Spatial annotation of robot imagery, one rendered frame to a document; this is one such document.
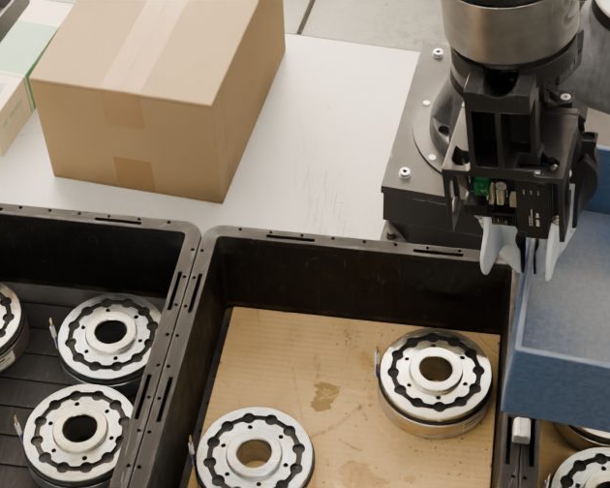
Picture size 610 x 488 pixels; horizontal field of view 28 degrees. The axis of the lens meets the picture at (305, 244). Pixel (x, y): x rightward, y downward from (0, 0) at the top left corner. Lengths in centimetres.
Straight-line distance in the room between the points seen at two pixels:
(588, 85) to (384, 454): 42
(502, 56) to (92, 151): 88
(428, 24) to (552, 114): 214
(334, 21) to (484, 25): 223
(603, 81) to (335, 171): 41
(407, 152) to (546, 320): 54
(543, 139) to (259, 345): 51
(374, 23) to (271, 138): 135
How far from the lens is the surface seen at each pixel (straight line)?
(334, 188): 148
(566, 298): 90
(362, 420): 111
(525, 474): 98
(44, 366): 119
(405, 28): 286
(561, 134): 73
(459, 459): 110
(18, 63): 163
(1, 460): 114
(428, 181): 135
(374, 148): 153
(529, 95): 66
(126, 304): 118
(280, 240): 112
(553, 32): 67
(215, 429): 108
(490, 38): 66
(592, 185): 79
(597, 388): 80
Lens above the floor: 176
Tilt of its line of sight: 48 degrees down
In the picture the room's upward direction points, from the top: 2 degrees counter-clockwise
